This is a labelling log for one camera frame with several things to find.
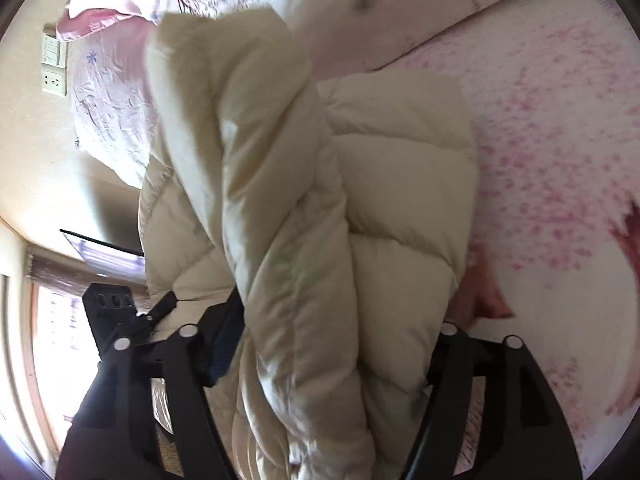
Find dark flat panel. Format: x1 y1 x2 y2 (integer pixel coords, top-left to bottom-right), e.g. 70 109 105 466
60 228 147 281

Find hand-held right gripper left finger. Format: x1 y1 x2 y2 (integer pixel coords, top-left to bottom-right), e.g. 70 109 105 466
55 287 247 480

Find white wall switch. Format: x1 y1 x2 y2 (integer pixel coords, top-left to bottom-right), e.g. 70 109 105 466
41 24 69 68

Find beige puffer jacket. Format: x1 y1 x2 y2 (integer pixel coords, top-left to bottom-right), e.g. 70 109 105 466
137 5 478 480

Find large pink floral pillow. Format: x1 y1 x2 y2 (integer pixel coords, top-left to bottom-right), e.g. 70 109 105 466
150 0 593 73

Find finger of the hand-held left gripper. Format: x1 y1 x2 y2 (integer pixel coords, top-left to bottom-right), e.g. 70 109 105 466
147 291 180 335

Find pink tree print bed sheet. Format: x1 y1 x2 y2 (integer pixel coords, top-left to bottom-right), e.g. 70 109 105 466
370 0 640 480

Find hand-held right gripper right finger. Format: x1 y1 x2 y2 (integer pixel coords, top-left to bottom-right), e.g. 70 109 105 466
400 322 583 480

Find pink-edged floral pillow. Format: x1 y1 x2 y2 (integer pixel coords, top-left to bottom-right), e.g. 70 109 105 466
55 0 171 191

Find white wall socket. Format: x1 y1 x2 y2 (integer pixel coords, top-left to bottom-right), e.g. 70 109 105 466
41 66 68 99

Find window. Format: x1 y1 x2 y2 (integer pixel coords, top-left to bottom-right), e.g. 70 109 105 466
0 255 103 461

